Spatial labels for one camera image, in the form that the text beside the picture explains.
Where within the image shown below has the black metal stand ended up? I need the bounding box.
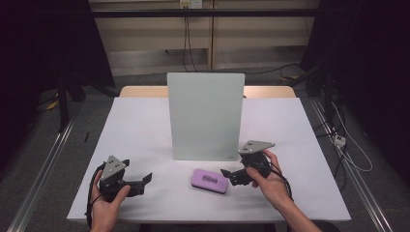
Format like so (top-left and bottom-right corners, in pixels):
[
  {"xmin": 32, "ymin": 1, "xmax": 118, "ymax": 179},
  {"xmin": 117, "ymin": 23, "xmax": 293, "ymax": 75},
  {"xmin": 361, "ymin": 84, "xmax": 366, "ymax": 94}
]
[{"xmin": 56, "ymin": 72, "xmax": 71, "ymax": 133}]

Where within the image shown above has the black floor cable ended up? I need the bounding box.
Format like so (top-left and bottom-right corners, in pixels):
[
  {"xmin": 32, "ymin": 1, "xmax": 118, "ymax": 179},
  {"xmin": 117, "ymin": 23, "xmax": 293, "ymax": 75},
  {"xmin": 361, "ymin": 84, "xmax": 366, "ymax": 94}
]
[{"xmin": 212, "ymin": 63, "xmax": 303, "ymax": 75}]

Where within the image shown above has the person's right hand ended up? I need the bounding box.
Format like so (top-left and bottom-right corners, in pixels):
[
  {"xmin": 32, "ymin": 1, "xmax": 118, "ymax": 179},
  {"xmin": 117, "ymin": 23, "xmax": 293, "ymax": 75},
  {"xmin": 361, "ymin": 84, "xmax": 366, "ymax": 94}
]
[{"xmin": 245, "ymin": 149, "xmax": 293, "ymax": 211}]

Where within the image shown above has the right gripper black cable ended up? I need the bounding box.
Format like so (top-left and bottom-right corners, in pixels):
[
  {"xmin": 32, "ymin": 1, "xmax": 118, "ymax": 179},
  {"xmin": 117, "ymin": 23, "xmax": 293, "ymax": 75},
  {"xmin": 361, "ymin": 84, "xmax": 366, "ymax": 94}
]
[{"xmin": 255, "ymin": 160, "xmax": 294, "ymax": 202}]

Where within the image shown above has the white wall socket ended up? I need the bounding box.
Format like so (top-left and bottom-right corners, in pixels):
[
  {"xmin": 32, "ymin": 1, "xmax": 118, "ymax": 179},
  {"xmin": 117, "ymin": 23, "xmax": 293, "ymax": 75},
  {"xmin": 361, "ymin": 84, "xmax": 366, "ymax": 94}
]
[{"xmin": 179, "ymin": 0, "xmax": 204, "ymax": 10}]

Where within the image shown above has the black cable bundle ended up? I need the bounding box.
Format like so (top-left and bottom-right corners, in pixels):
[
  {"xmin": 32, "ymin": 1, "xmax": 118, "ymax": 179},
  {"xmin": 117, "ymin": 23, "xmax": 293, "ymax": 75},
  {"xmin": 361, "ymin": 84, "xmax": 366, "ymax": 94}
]
[{"xmin": 313, "ymin": 100, "xmax": 349, "ymax": 191}]

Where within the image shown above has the white table cover sheet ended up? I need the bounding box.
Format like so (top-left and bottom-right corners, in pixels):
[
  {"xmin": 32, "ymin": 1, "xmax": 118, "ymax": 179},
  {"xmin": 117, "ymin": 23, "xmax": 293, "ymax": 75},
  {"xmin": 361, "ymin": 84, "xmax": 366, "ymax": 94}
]
[{"xmin": 67, "ymin": 97, "xmax": 352, "ymax": 224}]

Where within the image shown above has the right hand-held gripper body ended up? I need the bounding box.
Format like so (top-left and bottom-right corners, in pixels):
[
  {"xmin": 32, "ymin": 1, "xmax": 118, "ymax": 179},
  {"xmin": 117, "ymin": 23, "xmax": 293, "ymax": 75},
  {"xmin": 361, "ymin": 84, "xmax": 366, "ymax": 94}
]
[{"xmin": 238, "ymin": 139, "xmax": 277, "ymax": 180}]

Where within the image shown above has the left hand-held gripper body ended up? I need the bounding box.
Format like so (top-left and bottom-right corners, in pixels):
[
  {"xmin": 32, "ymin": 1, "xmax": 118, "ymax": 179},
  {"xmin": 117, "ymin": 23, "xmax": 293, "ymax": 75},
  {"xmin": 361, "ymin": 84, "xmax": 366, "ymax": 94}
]
[{"xmin": 97, "ymin": 155, "xmax": 133, "ymax": 203}]

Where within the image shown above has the black curtain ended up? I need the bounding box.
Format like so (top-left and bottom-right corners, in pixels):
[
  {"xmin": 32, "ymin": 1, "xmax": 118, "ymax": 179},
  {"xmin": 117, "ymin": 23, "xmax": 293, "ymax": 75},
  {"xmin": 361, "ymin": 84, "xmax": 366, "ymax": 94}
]
[
  {"xmin": 0, "ymin": 0, "xmax": 116, "ymax": 175},
  {"xmin": 299, "ymin": 0, "xmax": 410, "ymax": 187}
]

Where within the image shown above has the person's left hand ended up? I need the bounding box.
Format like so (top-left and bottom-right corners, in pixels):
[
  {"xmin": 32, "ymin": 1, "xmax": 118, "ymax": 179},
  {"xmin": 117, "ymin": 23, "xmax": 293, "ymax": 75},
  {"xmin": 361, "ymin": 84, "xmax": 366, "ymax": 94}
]
[{"xmin": 89, "ymin": 169, "xmax": 132, "ymax": 230}]

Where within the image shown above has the wooden table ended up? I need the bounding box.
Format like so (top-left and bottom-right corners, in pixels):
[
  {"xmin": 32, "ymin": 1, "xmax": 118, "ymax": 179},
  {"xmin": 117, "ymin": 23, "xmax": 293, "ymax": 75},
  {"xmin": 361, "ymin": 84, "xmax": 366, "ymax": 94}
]
[{"xmin": 119, "ymin": 85, "xmax": 297, "ymax": 99}]

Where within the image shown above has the white cable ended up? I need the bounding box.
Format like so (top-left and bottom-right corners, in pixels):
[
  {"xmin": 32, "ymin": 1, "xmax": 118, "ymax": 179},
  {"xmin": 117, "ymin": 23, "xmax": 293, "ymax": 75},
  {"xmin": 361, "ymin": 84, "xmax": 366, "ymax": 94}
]
[{"xmin": 331, "ymin": 101, "xmax": 374, "ymax": 173}]

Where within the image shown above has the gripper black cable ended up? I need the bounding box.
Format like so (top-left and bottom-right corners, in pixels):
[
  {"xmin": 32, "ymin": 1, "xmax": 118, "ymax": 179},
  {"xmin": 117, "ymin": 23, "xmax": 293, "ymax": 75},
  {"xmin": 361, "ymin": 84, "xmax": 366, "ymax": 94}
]
[
  {"xmin": 255, "ymin": 160, "xmax": 294, "ymax": 202},
  {"xmin": 84, "ymin": 162, "xmax": 106, "ymax": 230}
]

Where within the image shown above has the standing glass whiteboard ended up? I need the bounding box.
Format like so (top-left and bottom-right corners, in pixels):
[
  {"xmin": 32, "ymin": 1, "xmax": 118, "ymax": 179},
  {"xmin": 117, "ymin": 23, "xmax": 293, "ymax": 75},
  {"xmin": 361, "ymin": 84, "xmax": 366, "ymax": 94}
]
[{"xmin": 166, "ymin": 72, "xmax": 246, "ymax": 162}]

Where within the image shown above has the wooden vertical post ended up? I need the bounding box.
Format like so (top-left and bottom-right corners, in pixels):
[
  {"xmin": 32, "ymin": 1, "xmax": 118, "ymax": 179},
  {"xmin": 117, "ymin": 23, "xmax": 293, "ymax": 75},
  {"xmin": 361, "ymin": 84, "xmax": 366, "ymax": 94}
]
[{"xmin": 208, "ymin": 0, "xmax": 217, "ymax": 71}]

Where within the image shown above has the black horizontal bar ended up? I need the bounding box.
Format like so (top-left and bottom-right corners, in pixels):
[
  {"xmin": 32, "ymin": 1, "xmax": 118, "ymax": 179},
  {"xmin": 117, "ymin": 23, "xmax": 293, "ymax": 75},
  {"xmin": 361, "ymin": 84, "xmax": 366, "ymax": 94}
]
[{"xmin": 91, "ymin": 8, "xmax": 320, "ymax": 18}]

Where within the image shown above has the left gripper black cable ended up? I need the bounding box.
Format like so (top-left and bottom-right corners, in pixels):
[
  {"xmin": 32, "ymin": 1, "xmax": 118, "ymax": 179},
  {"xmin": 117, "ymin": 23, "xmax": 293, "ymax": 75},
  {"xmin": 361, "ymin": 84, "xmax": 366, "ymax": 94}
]
[{"xmin": 84, "ymin": 162, "xmax": 106, "ymax": 230}]

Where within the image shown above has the black hanging cable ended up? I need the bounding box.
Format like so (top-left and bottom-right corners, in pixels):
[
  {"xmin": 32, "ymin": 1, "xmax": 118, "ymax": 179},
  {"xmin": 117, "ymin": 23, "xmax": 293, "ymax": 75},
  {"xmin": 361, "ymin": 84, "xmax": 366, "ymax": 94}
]
[
  {"xmin": 182, "ymin": 15, "xmax": 189, "ymax": 73},
  {"xmin": 187, "ymin": 15, "xmax": 198, "ymax": 73}
]

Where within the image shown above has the purple whiteboard eraser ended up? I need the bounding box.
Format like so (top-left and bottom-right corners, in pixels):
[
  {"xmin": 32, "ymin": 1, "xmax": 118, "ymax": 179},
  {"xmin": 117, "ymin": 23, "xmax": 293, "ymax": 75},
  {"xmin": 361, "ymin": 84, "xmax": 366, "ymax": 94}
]
[{"xmin": 190, "ymin": 168, "xmax": 230, "ymax": 195}]

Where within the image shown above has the metal floor rail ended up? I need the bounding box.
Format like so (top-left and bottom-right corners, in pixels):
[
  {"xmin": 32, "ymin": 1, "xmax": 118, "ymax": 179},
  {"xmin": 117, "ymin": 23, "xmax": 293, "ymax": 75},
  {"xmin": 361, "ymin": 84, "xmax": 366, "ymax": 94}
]
[
  {"xmin": 308, "ymin": 96, "xmax": 395, "ymax": 232},
  {"xmin": 6, "ymin": 102, "xmax": 85, "ymax": 232}
]

